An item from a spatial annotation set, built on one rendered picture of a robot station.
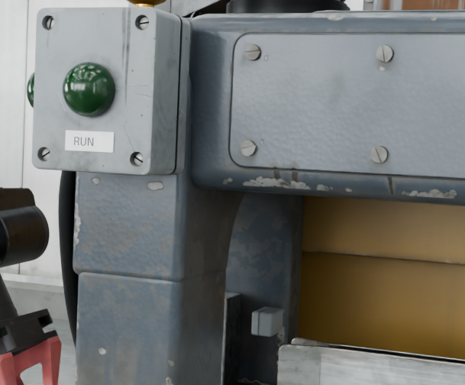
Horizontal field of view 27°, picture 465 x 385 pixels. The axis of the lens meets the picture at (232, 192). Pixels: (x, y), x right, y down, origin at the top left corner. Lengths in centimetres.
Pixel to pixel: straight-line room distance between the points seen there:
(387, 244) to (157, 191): 26
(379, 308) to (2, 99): 618
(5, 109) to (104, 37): 638
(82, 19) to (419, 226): 34
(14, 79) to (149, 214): 632
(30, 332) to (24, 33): 608
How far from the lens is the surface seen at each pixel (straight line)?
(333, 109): 53
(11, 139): 687
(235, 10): 68
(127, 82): 52
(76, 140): 53
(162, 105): 52
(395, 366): 70
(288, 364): 71
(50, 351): 84
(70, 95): 52
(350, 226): 78
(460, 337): 82
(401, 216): 77
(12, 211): 89
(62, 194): 61
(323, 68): 53
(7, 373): 79
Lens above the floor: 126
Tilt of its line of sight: 3 degrees down
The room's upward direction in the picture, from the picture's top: 3 degrees clockwise
